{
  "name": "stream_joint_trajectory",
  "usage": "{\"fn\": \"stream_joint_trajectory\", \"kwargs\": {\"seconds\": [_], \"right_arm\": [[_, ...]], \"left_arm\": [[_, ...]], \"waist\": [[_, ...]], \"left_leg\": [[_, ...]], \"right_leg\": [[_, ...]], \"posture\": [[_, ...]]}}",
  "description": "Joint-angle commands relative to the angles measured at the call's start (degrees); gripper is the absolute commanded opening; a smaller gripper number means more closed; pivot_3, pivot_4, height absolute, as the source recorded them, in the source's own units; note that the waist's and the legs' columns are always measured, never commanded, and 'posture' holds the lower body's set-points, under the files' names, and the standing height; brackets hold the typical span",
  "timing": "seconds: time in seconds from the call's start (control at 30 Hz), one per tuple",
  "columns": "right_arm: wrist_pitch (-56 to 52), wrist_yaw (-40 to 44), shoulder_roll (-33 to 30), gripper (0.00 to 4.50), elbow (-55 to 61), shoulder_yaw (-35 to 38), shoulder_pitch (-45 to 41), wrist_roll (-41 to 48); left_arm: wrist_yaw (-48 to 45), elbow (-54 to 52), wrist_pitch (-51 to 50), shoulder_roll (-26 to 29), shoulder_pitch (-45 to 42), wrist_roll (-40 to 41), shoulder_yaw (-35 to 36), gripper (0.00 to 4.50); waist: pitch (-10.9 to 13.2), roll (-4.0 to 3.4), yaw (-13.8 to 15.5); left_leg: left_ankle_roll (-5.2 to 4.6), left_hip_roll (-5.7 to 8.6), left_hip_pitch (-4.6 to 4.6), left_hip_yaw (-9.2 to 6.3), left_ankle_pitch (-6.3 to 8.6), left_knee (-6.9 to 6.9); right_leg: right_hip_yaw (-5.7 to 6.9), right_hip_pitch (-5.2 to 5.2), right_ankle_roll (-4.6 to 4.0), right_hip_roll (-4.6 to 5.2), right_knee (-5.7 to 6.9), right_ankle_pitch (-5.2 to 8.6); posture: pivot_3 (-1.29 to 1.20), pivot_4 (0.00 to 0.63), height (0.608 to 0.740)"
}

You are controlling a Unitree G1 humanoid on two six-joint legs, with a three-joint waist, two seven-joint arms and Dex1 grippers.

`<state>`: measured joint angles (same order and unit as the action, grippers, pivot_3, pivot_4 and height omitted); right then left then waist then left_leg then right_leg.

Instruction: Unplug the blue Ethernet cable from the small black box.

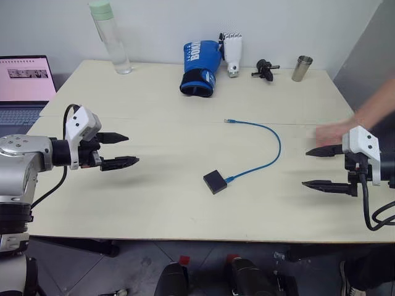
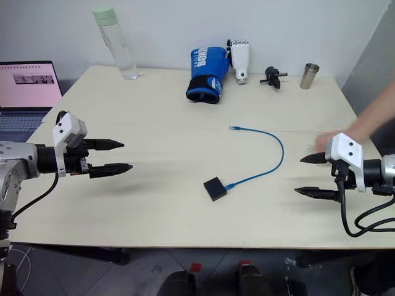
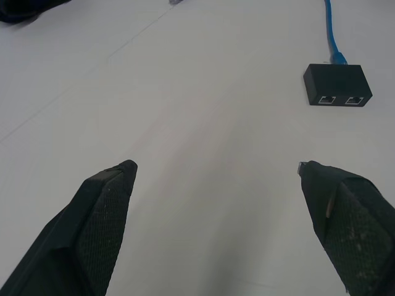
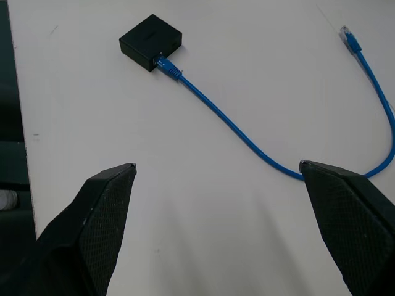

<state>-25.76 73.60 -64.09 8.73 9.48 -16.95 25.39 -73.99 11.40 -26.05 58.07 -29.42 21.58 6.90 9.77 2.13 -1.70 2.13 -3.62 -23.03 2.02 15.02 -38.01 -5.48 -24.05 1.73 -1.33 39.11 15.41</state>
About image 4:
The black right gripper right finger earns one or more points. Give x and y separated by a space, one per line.
355 222

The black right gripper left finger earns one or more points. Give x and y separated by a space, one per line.
77 234

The small black box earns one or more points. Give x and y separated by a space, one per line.
148 40

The white object beside table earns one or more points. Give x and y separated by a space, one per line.
7 199

